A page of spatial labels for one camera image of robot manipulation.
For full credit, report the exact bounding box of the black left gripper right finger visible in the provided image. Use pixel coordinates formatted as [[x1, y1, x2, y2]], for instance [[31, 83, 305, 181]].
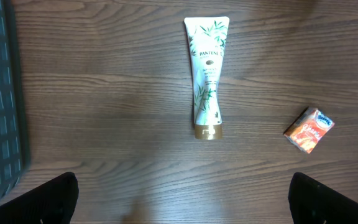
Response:
[[288, 172, 358, 224]]

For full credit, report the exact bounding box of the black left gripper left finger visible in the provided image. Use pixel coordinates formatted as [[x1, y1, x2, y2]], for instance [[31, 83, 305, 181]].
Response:
[[0, 172, 79, 224]]

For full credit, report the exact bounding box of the small orange tissue pack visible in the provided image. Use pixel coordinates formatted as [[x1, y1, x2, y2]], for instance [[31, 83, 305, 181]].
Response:
[[283, 107, 335, 154]]

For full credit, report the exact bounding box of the white cosmetic tube gold cap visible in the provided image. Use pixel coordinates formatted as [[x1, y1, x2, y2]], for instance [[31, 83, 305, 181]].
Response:
[[184, 16, 229, 140]]

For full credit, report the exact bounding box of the grey plastic shopping basket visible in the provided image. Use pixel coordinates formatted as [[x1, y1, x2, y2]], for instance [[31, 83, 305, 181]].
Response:
[[0, 0, 30, 200]]

